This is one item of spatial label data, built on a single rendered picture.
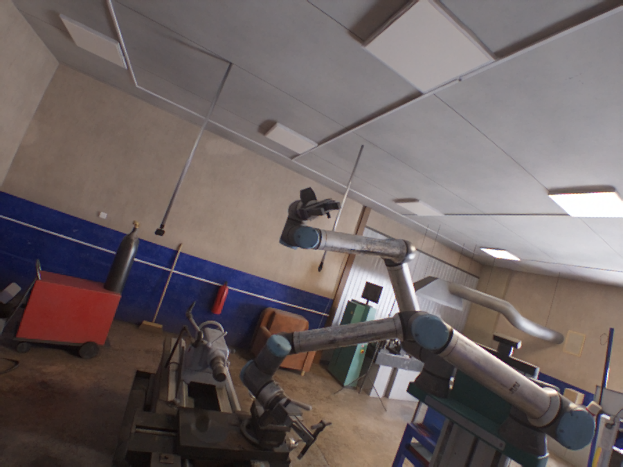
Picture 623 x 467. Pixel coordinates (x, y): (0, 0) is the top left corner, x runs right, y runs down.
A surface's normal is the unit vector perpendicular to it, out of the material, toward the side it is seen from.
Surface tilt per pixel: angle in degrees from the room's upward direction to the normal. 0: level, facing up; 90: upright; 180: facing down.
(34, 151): 90
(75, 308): 90
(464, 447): 90
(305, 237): 91
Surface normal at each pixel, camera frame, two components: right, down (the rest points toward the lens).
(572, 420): 0.00, -0.08
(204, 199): 0.42, 0.05
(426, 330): -0.18, -0.21
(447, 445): -0.77, -0.33
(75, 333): 0.69, 0.16
